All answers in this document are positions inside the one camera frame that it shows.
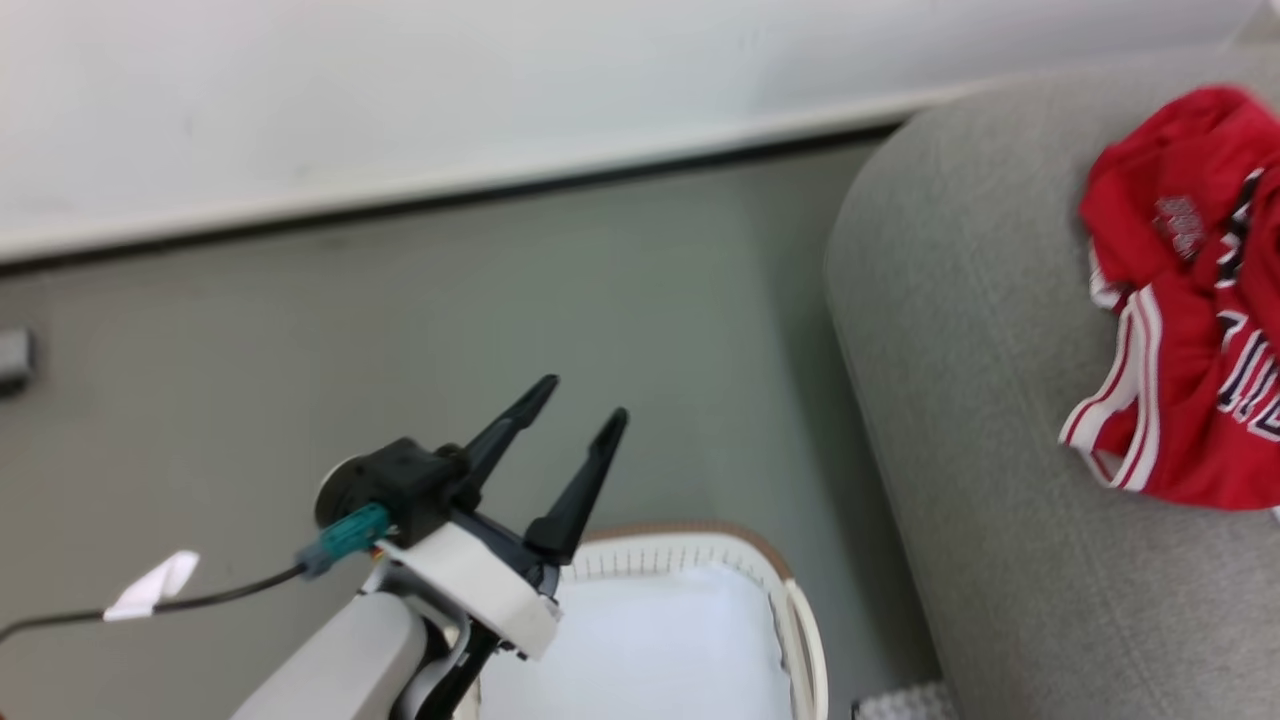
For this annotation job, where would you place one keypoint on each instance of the grey metal frame profile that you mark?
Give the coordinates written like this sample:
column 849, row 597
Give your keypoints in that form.
column 12, row 360

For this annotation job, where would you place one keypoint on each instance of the red basketball jersey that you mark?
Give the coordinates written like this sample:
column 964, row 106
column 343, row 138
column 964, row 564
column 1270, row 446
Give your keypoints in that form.
column 1190, row 300

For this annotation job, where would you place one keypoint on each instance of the white skirting board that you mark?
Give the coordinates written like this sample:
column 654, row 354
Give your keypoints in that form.
column 500, row 180

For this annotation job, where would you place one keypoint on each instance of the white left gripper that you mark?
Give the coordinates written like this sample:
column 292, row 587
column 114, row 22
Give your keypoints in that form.
column 480, row 590

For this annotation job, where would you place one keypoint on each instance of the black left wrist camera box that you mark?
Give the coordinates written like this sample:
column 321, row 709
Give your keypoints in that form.
column 400, row 490

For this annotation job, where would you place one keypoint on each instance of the white plastic laundry basket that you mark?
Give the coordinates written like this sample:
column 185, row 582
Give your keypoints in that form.
column 680, row 640

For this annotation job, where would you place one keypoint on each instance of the grey fabric sofa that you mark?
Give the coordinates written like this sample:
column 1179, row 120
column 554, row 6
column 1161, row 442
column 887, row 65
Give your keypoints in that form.
column 1000, row 420

